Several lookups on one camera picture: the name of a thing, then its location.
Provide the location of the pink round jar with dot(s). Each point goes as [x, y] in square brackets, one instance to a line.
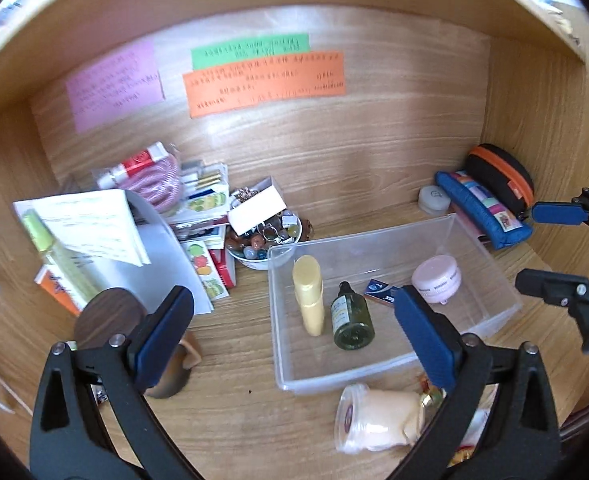
[437, 275]

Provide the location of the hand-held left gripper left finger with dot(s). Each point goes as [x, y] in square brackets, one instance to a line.
[163, 332]

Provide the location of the orange paper note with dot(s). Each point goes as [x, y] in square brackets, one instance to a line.
[264, 85]

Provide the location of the small red box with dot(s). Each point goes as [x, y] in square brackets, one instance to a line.
[223, 266]

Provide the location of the blue patterned pencil pouch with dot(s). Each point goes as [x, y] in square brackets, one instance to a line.
[474, 196]

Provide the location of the green dropper bottle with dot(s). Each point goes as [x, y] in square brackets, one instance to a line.
[352, 327]

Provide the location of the white printed paper sheets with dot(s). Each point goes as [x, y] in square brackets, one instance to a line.
[89, 225]

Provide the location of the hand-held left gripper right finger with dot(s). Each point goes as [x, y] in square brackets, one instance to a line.
[424, 332]

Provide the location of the red white tube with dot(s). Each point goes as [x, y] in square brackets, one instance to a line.
[139, 162]

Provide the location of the small dark blue box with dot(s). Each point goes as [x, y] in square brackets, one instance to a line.
[378, 291]

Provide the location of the black case with orange zip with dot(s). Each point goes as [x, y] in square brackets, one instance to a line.
[494, 170]

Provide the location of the white folder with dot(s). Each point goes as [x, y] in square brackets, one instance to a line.
[167, 255]

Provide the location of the small white cardboard box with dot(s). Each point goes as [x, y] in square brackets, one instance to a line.
[257, 207]

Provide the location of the clear plastic bin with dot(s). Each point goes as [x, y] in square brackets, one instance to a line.
[319, 362]

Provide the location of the wooden desktop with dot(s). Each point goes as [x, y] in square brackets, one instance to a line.
[244, 410]

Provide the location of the pink paper note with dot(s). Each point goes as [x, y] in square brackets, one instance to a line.
[114, 85]

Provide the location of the fruit print boxes stack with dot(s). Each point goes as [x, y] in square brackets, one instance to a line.
[202, 266]

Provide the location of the orange and white box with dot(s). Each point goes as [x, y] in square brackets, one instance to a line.
[57, 287]

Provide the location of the yellow tube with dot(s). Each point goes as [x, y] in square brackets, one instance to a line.
[309, 295]

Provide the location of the fruit sticker sheet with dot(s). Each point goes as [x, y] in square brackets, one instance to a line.
[209, 201]

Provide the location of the white round case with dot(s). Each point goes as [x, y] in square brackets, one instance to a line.
[433, 199]

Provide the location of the clear pack of gold pins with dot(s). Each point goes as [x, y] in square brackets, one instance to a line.
[202, 177]

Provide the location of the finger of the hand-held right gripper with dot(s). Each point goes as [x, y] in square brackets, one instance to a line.
[557, 213]
[544, 282]

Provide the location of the white bowl of coloured stones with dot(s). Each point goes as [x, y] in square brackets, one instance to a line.
[260, 254]

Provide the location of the green tube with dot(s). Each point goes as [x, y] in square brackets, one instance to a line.
[39, 232]

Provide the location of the green paper note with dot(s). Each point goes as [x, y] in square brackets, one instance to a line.
[249, 51]

